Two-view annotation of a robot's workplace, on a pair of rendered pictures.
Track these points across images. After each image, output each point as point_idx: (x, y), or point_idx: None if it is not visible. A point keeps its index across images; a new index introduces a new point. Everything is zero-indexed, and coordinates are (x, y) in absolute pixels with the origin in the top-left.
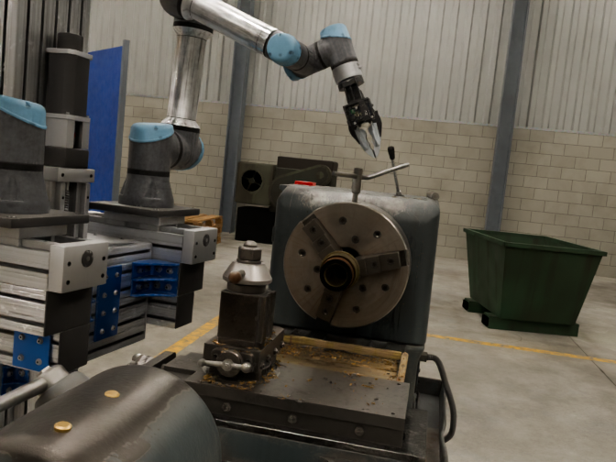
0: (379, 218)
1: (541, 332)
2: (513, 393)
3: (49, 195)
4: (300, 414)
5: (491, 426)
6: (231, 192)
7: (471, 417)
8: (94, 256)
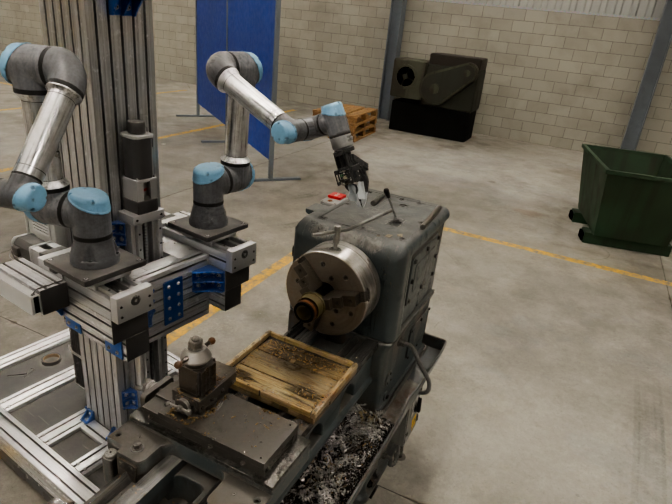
0: (346, 267)
1: (632, 249)
2: (567, 316)
3: (130, 233)
4: (214, 445)
5: (529, 347)
6: (390, 83)
7: (516, 337)
8: (141, 296)
